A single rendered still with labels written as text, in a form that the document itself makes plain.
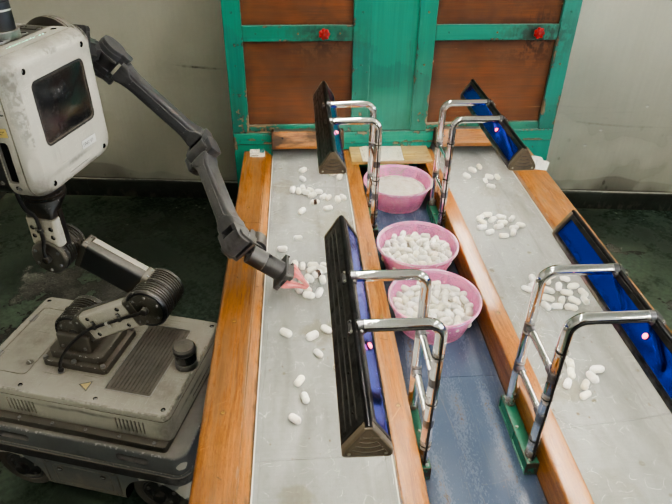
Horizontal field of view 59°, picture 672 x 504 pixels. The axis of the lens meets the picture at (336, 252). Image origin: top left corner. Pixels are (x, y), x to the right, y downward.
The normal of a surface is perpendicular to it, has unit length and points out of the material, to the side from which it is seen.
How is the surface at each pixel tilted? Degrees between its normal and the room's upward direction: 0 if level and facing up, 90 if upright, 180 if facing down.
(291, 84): 90
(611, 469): 0
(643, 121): 90
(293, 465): 0
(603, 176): 90
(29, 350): 0
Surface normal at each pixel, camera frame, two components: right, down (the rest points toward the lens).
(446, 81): 0.07, 0.56
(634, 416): 0.01, -0.83
